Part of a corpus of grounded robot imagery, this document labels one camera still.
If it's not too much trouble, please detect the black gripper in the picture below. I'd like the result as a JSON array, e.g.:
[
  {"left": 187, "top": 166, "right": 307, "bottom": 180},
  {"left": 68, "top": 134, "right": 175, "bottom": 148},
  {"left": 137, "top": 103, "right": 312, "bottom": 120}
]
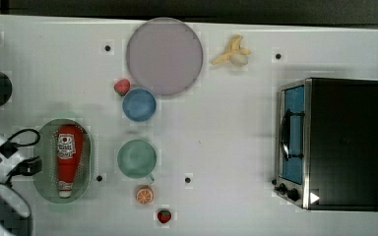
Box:
[{"left": 12, "top": 156, "right": 42, "bottom": 176}]

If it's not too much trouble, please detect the red plush ketchup bottle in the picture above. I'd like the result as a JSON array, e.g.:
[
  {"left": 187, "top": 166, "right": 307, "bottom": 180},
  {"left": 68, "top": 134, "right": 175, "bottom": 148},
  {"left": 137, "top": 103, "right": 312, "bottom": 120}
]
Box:
[{"left": 57, "top": 125, "right": 84, "bottom": 198}]

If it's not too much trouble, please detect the green oval strainer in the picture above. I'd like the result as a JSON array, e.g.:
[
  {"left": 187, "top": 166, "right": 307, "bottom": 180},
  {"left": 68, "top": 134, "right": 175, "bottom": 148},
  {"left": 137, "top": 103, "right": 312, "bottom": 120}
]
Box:
[{"left": 33, "top": 119, "right": 93, "bottom": 204}]

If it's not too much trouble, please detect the green mug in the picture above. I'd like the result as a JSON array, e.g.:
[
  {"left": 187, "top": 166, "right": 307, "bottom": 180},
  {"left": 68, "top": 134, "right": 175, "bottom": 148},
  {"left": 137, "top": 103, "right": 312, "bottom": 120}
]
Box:
[{"left": 117, "top": 140, "right": 157, "bottom": 185}]

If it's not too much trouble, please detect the orange slice toy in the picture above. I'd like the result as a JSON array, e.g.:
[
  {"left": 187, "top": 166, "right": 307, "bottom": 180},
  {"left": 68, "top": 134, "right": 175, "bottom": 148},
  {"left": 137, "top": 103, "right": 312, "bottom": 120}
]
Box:
[{"left": 136, "top": 186, "right": 154, "bottom": 205}]

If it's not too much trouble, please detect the red strawberry near blue bowl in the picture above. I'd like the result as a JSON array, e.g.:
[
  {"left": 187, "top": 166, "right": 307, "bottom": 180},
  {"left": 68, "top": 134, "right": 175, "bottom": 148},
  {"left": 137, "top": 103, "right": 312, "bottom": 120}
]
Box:
[{"left": 114, "top": 79, "right": 131, "bottom": 96}]

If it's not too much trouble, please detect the blue bowl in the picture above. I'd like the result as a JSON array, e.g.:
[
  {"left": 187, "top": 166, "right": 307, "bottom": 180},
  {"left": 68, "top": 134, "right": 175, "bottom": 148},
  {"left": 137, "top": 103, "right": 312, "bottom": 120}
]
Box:
[{"left": 122, "top": 88, "right": 157, "bottom": 122}]

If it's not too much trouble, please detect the red strawberry near table edge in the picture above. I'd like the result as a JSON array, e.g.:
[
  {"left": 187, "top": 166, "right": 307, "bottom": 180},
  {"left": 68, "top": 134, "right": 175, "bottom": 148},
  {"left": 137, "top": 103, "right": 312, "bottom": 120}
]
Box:
[{"left": 157, "top": 209, "right": 172, "bottom": 224}]

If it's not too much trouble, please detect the lilac round plate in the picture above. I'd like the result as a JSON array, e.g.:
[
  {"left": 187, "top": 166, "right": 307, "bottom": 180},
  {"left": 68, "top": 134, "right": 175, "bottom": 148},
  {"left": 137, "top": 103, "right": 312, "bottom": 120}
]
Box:
[{"left": 126, "top": 18, "right": 203, "bottom": 95}]

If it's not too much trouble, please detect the peeled toy banana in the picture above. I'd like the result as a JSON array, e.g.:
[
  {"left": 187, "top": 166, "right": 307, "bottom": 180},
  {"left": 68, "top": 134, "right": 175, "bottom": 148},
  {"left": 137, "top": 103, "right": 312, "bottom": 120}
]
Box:
[{"left": 212, "top": 34, "right": 251, "bottom": 67}]

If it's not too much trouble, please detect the black toaster oven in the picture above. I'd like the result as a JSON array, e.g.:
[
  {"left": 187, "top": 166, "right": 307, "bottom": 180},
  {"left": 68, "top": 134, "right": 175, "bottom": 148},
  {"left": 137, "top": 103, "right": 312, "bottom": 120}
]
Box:
[{"left": 272, "top": 78, "right": 378, "bottom": 212}]

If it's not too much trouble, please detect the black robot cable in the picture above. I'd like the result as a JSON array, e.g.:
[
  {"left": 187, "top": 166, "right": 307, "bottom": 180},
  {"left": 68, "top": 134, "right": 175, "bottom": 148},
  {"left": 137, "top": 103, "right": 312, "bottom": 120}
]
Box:
[{"left": 6, "top": 128, "right": 41, "bottom": 148}]

